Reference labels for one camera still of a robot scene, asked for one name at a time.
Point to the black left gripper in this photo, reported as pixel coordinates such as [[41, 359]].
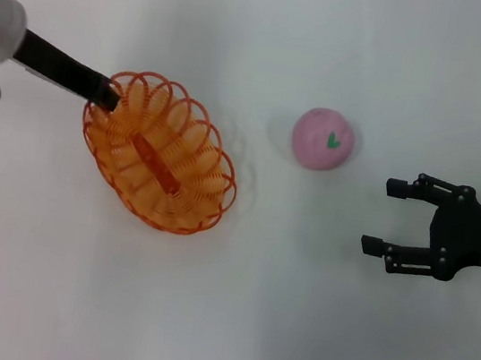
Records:
[[54, 61]]

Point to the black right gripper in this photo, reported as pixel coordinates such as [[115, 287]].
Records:
[[476, 238]]

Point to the orange woven plastic basket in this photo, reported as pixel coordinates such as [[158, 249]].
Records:
[[157, 163]]

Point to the pink toy peach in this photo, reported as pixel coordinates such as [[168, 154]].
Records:
[[318, 142]]

